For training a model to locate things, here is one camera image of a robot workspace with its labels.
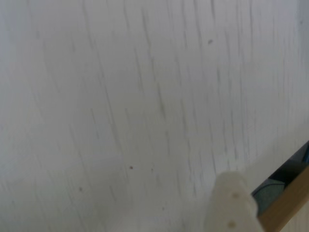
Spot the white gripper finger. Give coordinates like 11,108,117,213
205,171,264,232

